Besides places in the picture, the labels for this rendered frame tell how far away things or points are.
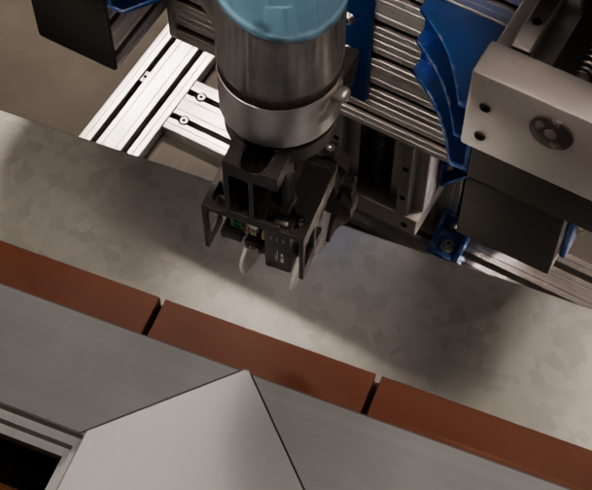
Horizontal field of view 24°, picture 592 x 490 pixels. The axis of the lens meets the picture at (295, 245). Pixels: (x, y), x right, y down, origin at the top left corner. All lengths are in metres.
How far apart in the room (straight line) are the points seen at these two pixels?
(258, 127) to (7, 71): 1.51
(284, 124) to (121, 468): 0.32
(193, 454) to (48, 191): 0.41
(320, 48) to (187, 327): 0.38
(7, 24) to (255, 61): 1.62
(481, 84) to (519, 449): 0.27
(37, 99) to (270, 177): 1.46
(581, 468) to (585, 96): 0.27
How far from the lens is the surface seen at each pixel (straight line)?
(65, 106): 2.26
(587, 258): 1.88
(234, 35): 0.77
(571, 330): 1.28
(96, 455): 1.04
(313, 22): 0.76
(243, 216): 0.89
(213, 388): 1.05
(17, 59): 2.33
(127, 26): 1.35
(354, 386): 1.07
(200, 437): 1.03
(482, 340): 1.26
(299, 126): 0.83
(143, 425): 1.04
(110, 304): 1.11
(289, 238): 0.90
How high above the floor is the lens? 1.80
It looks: 59 degrees down
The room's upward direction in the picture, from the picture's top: straight up
